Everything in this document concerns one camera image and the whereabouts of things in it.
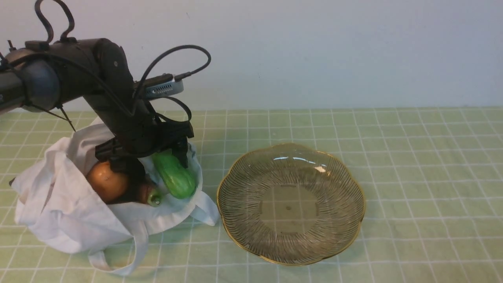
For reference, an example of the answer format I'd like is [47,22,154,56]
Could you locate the gold rimmed glass plate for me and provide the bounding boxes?
[216,143,366,266]

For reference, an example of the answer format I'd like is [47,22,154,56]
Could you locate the brown onion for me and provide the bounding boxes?
[86,162,127,204]

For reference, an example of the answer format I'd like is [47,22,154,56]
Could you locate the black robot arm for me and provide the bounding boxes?
[1,38,211,173]

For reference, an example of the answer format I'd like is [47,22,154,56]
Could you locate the white cloth tote bag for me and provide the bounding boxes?
[11,118,220,276]

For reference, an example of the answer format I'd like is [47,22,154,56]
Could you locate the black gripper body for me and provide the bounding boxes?
[94,103,194,161]

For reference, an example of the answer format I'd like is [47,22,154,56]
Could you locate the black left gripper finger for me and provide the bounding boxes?
[110,156,146,203]

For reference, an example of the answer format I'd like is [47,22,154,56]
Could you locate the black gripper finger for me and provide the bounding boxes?
[171,138,189,169]

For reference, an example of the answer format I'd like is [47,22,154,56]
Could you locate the green cucumber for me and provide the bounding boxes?
[152,151,196,199]

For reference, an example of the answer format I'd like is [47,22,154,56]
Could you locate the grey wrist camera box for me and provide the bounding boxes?
[140,74,184,100]

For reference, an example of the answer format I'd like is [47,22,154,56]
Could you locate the brown and green vegetable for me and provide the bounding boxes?
[137,184,163,207]

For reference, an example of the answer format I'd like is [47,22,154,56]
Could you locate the green checkered tablecloth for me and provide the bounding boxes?
[1,107,503,283]

